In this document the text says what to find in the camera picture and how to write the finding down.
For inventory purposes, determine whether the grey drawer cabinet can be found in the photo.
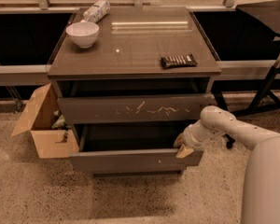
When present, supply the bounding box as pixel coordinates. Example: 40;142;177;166
47;6;222;178

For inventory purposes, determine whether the open cardboard box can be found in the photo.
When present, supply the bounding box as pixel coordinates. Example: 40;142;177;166
12;84;78;159

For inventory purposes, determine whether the dark chocolate bar wrapper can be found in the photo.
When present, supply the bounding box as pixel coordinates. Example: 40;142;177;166
161;54;197;69

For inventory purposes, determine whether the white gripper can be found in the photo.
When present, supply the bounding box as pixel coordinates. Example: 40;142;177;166
174;126;205;159

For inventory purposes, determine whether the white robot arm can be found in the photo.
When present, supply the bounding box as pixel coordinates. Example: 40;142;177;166
174;105;280;224

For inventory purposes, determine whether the grey top drawer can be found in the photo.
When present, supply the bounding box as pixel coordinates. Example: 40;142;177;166
58;94;211;124

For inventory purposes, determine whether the grey drawer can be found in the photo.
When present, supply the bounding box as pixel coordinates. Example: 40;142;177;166
58;94;211;124
69;121;203;176

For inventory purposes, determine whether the white snack bag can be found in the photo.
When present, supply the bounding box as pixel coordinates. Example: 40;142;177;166
83;0;110;23

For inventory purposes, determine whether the white ceramic bowl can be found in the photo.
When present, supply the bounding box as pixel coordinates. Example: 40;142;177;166
66;21;99;49

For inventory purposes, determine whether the green trash in box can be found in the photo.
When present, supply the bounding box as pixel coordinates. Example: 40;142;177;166
51;110;68;130

